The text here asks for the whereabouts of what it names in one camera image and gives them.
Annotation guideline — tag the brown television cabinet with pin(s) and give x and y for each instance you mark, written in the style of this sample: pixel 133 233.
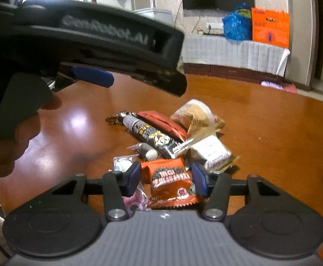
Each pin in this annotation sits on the brown television cabinet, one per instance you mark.
pixel 219 69

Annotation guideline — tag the red snack bar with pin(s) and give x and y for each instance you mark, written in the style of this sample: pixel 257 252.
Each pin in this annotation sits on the red snack bar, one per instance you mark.
pixel 161 122

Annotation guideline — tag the orange cardboard box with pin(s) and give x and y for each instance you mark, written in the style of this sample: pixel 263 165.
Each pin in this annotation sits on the orange cardboard box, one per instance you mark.
pixel 271 27

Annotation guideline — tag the tan pastry packet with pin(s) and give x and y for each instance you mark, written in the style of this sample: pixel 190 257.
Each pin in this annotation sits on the tan pastry packet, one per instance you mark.
pixel 197 113

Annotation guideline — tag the brown candy with gold wrapper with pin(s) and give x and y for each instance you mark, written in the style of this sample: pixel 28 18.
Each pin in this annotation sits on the brown candy with gold wrapper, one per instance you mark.
pixel 120 117

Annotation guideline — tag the person's left hand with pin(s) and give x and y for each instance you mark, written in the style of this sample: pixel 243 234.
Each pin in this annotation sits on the person's left hand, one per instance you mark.
pixel 12 152

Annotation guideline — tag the white cabinet cloth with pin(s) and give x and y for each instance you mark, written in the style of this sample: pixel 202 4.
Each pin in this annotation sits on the white cabinet cloth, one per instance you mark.
pixel 233 52

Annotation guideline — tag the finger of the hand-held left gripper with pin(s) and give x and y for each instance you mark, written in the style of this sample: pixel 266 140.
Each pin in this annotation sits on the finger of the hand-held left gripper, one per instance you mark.
pixel 172 84
pixel 93 77

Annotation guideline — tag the white power strip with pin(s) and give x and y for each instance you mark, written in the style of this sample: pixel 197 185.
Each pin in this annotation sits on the white power strip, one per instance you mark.
pixel 214 27

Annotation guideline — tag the red plastic bag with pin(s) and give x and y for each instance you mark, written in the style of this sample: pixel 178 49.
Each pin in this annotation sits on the red plastic bag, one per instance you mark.
pixel 290 89

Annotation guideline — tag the small clear black-white packet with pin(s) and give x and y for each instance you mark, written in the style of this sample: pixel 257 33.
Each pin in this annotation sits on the small clear black-white packet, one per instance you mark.
pixel 147 152

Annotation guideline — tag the orange snack packet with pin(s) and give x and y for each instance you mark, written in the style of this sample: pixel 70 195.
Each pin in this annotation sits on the orange snack packet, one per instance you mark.
pixel 169 183

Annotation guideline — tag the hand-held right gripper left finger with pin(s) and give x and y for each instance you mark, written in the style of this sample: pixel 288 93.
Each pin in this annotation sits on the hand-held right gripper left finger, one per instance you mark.
pixel 133 178

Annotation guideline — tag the white and blue packet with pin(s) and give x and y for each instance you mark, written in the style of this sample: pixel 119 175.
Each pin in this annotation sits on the white and blue packet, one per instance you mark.
pixel 122 163

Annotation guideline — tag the white snack packet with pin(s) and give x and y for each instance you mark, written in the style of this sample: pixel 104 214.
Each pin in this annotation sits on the white snack packet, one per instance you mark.
pixel 214 151

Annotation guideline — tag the pink snack packet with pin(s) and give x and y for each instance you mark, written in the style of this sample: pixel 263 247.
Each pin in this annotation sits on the pink snack packet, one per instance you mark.
pixel 138 199

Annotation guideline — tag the brown door frame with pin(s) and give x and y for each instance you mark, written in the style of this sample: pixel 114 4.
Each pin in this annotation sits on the brown door frame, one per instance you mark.
pixel 318 33

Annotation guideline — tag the long black cartoon snack packet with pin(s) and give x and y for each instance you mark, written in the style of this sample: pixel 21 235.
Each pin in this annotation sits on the long black cartoon snack packet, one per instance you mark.
pixel 153 137

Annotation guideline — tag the white chest freezer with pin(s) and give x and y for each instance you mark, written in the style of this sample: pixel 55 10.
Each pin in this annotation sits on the white chest freezer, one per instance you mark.
pixel 156 13

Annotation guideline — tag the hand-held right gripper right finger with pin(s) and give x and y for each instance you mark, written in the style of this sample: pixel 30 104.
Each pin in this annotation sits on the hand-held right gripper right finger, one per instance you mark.
pixel 199 178

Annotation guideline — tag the blue plastic bag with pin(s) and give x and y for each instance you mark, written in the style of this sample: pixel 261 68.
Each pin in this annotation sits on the blue plastic bag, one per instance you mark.
pixel 236 25

